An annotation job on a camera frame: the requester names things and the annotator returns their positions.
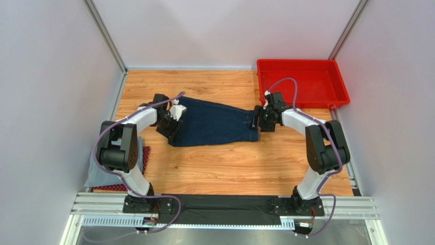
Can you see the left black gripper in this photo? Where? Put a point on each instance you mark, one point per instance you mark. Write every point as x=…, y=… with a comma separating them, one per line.
x=172, y=132

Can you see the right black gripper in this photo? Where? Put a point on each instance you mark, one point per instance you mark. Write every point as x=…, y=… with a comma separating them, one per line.
x=257, y=116

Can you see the dark blue denim skirt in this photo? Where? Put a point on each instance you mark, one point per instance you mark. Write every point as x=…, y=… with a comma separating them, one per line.
x=209, y=123

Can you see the red polka dot skirt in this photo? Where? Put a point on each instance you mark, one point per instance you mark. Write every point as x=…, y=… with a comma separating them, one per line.
x=133, y=180

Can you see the light blue denim skirt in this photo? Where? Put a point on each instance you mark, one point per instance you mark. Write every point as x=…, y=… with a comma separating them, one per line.
x=98, y=178

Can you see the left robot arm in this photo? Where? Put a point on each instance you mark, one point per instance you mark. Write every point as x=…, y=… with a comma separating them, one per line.
x=116, y=150

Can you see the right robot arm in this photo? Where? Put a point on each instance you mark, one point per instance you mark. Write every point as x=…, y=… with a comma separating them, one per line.
x=326, y=150

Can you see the red plastic bin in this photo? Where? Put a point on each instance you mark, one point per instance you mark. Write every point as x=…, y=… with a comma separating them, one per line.
x=320, y=83

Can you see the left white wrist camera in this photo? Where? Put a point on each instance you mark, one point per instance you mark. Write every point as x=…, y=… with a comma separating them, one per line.
x=176, y=110

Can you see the aluminium frame rail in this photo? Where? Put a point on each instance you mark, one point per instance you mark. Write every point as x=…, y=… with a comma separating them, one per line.
x=99, y=203

